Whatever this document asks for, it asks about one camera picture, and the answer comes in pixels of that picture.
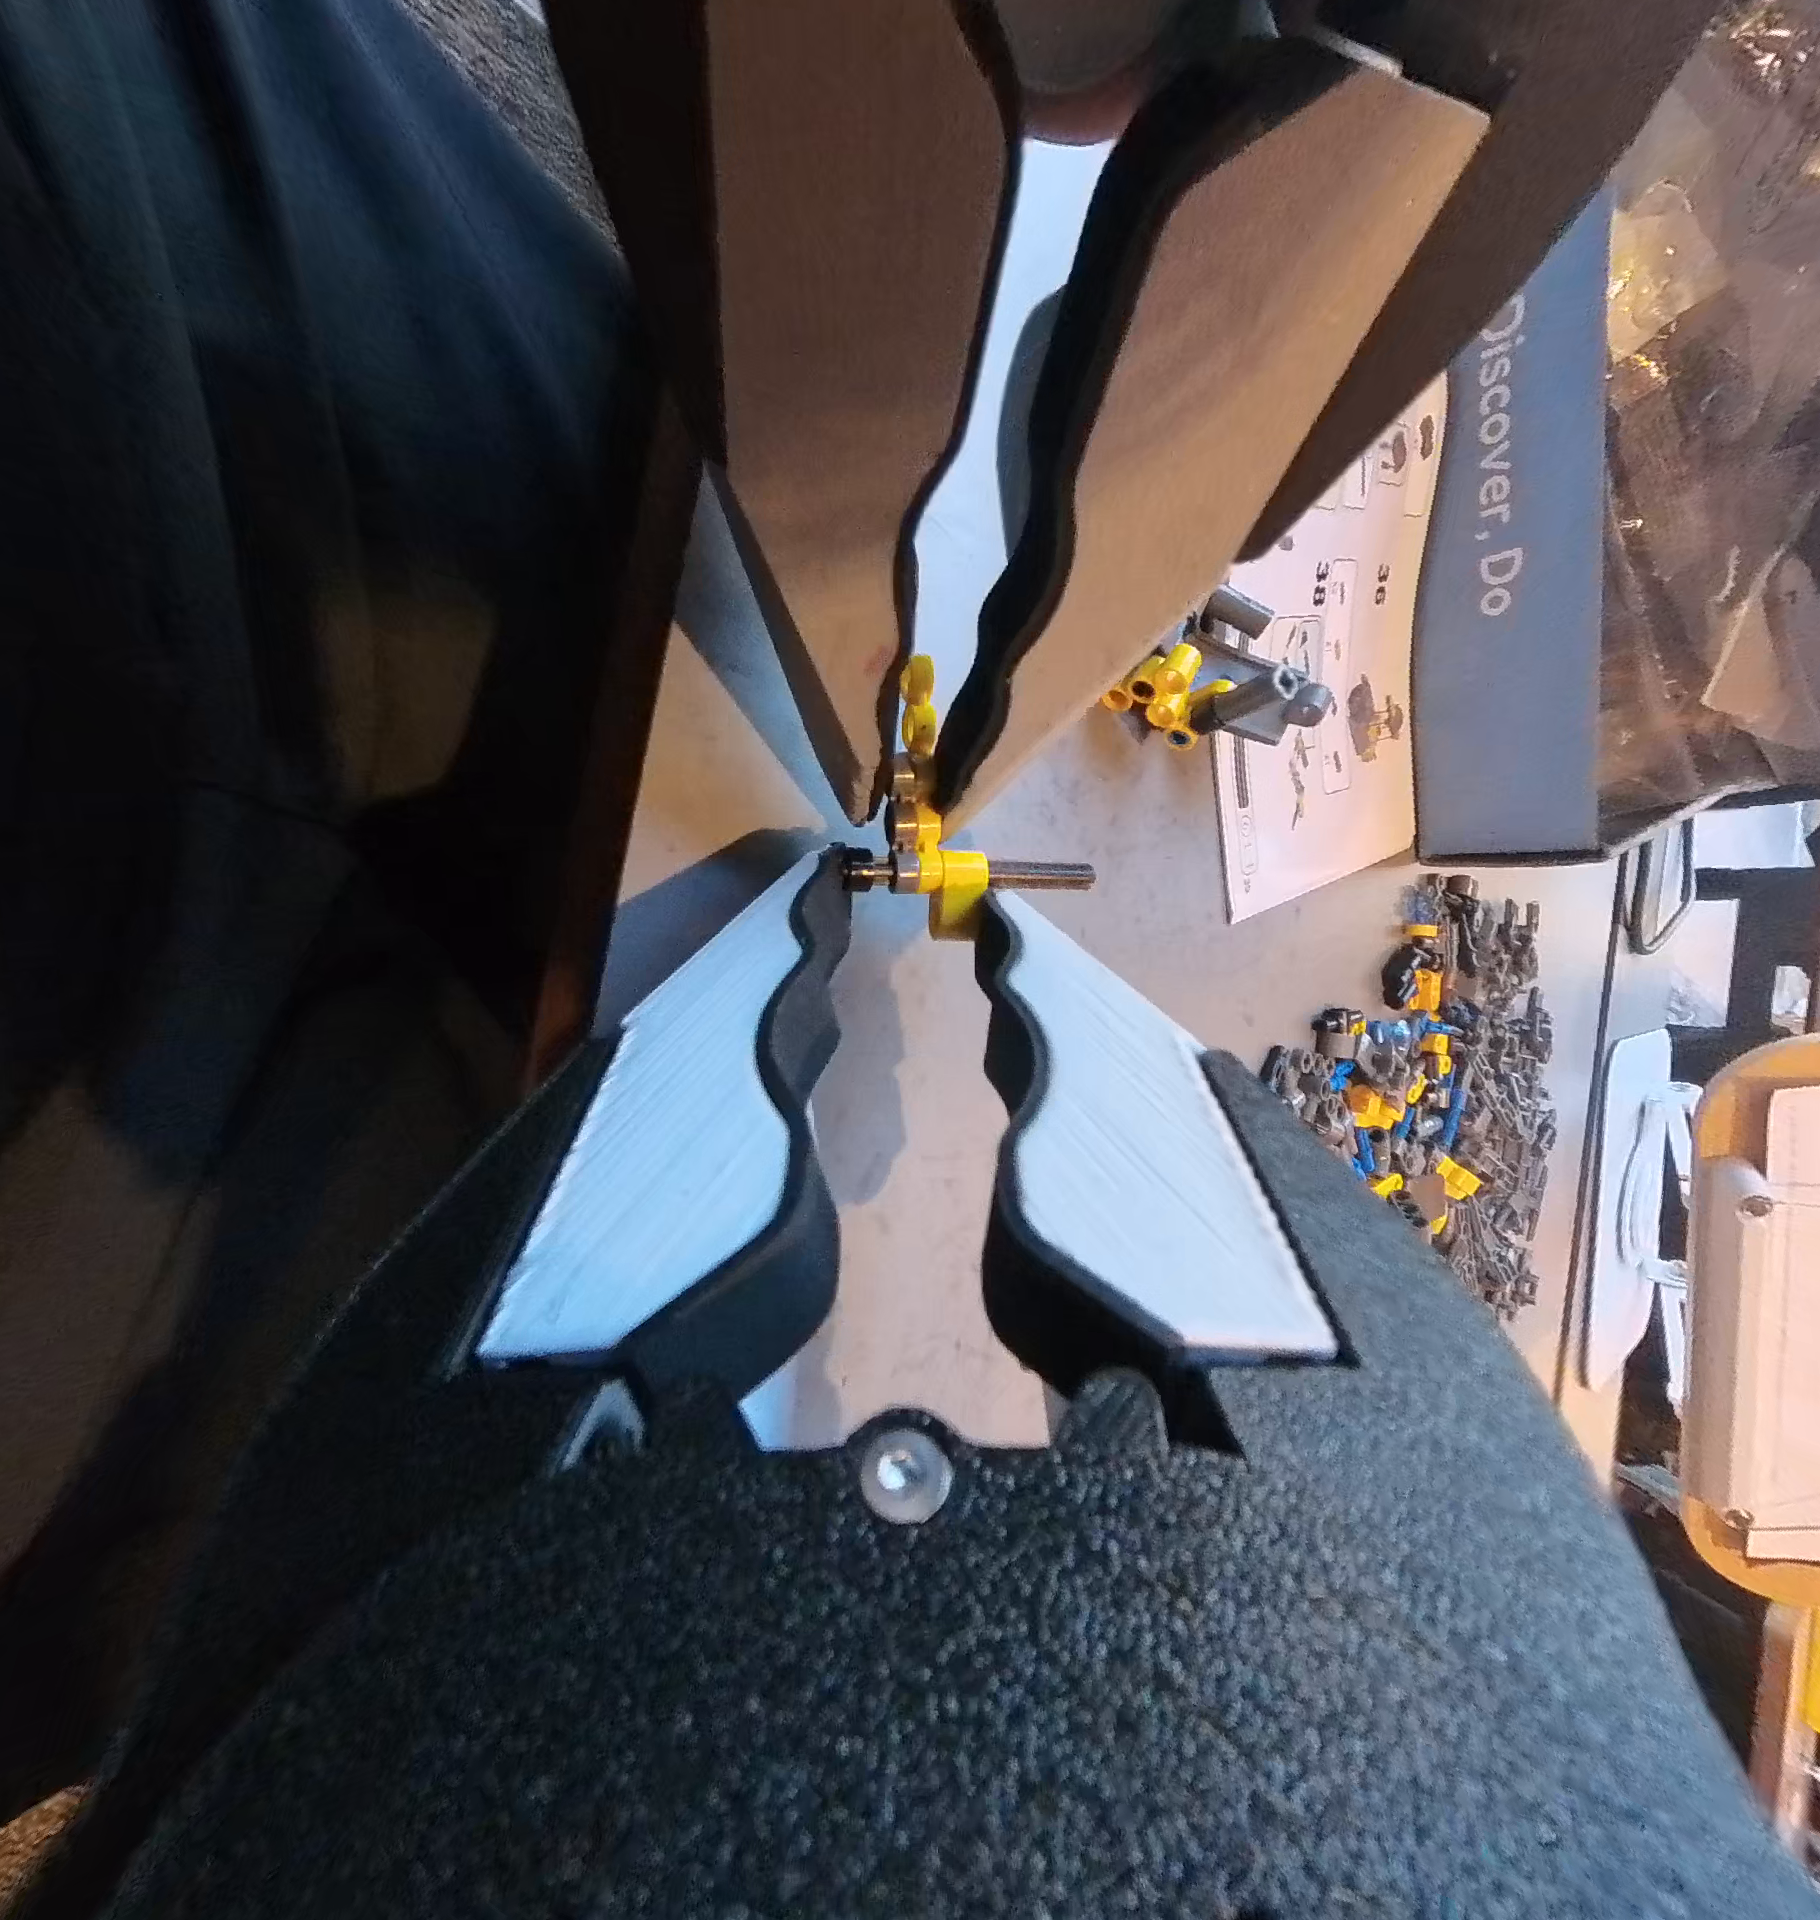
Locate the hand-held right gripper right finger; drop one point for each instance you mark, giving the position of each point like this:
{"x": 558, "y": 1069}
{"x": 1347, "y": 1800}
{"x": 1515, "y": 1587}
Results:
{"x": 1165, "y": 1184}

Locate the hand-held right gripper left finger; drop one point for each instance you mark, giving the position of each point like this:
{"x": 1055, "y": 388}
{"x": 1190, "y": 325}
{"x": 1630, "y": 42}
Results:
{"x": 656, "y": 1184}

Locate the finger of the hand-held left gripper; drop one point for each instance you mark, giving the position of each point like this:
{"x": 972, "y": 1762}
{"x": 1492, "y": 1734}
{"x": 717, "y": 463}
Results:
{"x": 835, "y": 303}
{"x": 1271, "y": 303}

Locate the black axle with yellow connector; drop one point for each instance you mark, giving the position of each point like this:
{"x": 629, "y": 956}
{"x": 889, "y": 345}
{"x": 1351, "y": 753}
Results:
{"x": 950, "y": 892}

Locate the grey and yellow brick assembly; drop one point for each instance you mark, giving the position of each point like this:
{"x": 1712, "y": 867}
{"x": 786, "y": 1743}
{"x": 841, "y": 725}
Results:
{"x": 1257, "y": 689}

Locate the yellow perforated brick beam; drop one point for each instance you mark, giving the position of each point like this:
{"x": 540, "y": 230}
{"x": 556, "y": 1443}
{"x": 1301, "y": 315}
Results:
{"x": 914, "y": 722}

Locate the grey desk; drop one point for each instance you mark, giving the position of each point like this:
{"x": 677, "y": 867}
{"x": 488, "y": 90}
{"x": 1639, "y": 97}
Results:
{"x": 1150, "y": 871}

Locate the pile of small building bricks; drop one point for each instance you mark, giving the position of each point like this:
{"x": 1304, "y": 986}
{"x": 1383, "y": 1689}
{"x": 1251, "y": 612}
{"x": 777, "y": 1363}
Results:
{"x": 1420, "y": 1095}

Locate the clear plastic bag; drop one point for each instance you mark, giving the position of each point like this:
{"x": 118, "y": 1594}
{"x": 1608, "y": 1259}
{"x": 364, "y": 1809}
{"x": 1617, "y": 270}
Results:
{"x": 1738, "y": 452}

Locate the open instruction booklet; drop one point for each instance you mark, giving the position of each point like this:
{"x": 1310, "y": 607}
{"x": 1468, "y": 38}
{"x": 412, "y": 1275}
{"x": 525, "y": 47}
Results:
{"x": 1317, "y": 782}

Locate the white tray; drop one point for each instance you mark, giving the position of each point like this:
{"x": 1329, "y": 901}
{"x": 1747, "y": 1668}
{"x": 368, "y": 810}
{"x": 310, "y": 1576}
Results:
{"x": 1630, "y": 1202}

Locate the person's black clothing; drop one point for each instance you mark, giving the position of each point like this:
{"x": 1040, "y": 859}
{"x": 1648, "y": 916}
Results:
{"x": 250, "y": 753}

